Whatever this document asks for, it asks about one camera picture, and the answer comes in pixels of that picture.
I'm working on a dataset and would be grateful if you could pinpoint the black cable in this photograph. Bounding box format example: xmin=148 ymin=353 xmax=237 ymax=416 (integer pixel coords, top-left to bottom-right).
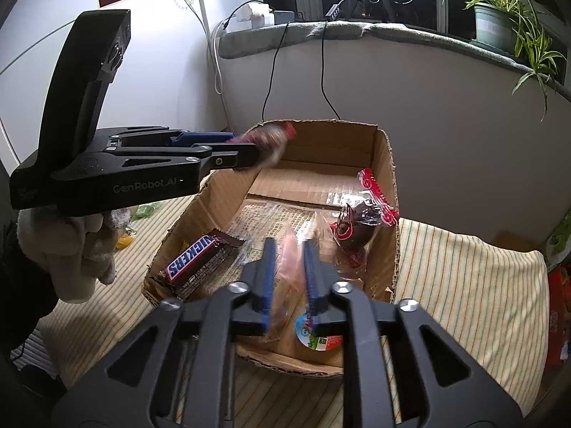
xmin=319 ymin=18 xmax=343 ymax=121
xmin=261 ymin=21 xmax=290 ymax=122

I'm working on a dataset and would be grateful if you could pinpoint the person's left hand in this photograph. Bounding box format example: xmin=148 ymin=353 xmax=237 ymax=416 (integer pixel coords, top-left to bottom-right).
xmin=18 ymin=207 xmax=133 ymax=300

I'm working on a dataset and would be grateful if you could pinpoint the striped beige cloth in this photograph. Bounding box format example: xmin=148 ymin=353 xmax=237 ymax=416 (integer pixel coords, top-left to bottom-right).
xmin=9 ymin=196 xmax=550 ymax=428

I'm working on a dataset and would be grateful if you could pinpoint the white power strip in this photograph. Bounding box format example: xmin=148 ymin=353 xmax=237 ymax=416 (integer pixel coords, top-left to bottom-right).
xmin=233 ymin=2 xmax=276 ymax=26

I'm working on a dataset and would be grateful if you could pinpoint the potted spider plant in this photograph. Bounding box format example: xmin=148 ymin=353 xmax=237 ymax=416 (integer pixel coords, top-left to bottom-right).
xmin=438 ymin=0 xmax=568 ymax=122

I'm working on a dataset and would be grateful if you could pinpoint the white cable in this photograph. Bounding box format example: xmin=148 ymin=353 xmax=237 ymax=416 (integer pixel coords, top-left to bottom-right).
xmin=152 ymin=0 xmax=224 ymax=95

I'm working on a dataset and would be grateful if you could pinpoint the red cardboard box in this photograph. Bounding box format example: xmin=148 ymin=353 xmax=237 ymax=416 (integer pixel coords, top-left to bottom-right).
xmin=546 ymin=266 xmax=571 ymax=366

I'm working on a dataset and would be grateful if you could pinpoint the green snack packet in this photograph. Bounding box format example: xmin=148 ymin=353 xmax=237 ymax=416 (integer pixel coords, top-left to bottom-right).
xmin=131 ymin=202 xmax=162 ymax=221

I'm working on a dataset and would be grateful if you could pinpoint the brown cardboard box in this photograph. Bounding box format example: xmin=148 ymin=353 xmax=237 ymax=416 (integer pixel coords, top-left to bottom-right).
xmin=142 ymin=118 xmax=401 ymax=379

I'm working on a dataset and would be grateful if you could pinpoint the red snack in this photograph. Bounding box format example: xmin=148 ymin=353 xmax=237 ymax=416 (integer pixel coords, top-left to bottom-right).
xmin=227 ymin=122 xmax=298 ymax=167

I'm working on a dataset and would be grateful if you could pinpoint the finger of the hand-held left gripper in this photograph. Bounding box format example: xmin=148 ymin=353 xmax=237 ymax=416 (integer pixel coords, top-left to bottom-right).
xmin=107 ymin=142 xmax=262 ymax=174
xmin=118 ymin=126 xmax=237 ymax=146

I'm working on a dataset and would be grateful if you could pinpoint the large green snack bag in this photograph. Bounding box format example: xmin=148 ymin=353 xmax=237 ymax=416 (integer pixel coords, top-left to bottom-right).
xmin=545 ymin=212 xmax=571 ymax=274

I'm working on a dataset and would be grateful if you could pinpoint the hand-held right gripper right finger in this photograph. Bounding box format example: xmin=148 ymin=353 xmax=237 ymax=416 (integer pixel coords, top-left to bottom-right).
xmin=302 ymin=240 xmax=524 ymax=428

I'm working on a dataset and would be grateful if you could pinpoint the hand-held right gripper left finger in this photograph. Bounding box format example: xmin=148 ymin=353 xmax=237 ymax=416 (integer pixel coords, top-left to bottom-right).
xmin=52 ymin=237 xmax=277 ymax=428

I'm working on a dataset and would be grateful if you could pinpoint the brown chocolate bar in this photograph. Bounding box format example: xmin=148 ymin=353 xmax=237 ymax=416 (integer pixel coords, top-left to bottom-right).
xmin=149 ymin=229 xmax=246 ymax=302

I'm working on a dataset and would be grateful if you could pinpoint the clear bread packet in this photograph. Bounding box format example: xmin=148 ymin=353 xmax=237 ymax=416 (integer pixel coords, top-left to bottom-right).
xmin=262 ymin=212 xmax=345 ymax=345

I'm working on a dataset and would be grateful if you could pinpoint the grey windowsill mat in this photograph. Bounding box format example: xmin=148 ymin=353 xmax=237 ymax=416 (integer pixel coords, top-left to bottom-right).
xmin=218 ymin=18 xmax=571 ymax=96

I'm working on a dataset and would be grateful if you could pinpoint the dark red sweets bag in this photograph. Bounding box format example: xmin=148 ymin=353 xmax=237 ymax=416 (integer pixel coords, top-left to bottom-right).
xmin=329 ymin=168 xmax=400 ymax=269

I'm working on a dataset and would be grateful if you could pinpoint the round labelled snack cup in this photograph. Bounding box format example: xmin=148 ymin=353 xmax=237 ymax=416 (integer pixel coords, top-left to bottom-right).
xmin=294 ymin=313 xmax=345 ymax=351

